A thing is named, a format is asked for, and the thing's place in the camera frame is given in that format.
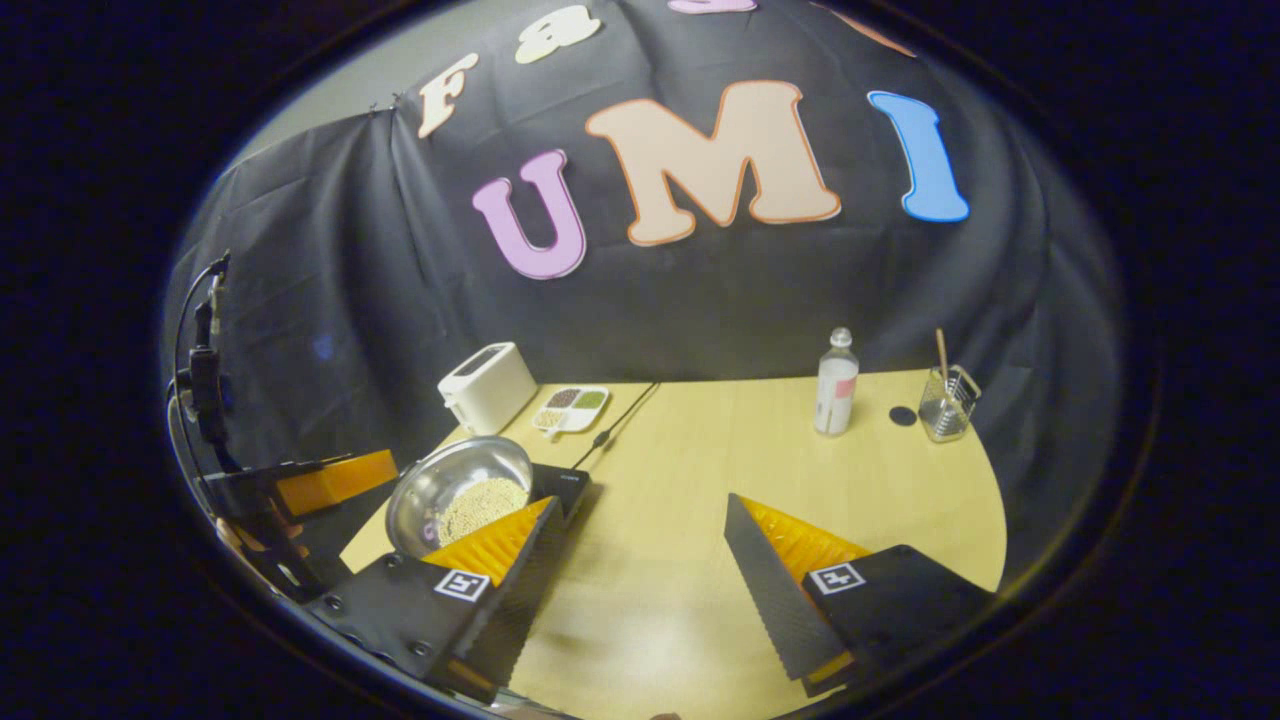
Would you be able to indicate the black backdrop cloth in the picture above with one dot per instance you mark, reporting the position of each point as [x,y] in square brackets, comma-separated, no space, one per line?
[800,290]

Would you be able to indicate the wooden stick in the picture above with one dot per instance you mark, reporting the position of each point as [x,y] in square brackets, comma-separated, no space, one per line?
[942,355]

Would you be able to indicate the clear bottle pink label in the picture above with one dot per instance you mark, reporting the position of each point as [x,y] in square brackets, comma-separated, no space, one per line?
[835,390]

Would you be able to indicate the small black round disc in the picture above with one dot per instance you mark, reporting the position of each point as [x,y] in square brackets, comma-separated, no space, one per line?
[903,416]

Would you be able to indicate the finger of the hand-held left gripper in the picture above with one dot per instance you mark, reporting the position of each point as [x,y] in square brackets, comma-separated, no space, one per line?
[335,482]

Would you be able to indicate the stainless steel pot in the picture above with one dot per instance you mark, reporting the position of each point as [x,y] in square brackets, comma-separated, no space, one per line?
[440,490]

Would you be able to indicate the white divided seed tray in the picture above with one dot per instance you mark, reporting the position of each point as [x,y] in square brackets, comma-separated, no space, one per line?
[570,408]

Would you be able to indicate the pile of yellow beans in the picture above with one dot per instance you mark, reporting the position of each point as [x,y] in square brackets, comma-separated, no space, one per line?
[480,510]

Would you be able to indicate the black induction cooktop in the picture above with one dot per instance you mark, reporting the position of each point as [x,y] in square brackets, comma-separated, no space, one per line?
[565,485]

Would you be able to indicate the white toaster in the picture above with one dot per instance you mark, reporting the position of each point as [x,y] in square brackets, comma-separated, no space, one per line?
[490,390]

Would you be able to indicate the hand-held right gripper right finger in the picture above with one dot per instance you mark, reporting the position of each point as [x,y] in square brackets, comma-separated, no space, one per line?
[770,590]

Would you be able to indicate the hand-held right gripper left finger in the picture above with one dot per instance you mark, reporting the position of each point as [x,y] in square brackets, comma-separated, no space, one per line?
[520,590]

